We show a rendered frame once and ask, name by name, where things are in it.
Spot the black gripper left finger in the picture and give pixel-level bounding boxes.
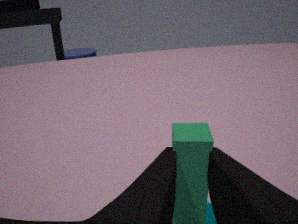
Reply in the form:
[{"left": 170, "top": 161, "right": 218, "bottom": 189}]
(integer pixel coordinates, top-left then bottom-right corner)
[{"left": 0, "top": 147, "right": 177, "bottom": 224}]

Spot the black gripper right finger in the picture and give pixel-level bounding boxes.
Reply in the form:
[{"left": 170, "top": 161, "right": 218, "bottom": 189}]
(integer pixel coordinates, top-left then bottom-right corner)
[{"left": 206, "top": 148, "right": 298, "bottom": 224}]

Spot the dark green rectangular post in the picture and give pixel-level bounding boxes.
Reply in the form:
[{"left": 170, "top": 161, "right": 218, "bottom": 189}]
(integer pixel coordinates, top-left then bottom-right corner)
[{"left": 172, "top": 123, "right": 214, "bottom": 224}]

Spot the cyan circle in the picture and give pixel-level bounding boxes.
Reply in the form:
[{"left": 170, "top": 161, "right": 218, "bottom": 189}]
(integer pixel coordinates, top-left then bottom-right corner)
[{"left": 204, "top": 202, "right": 217, "bottom": 224}]

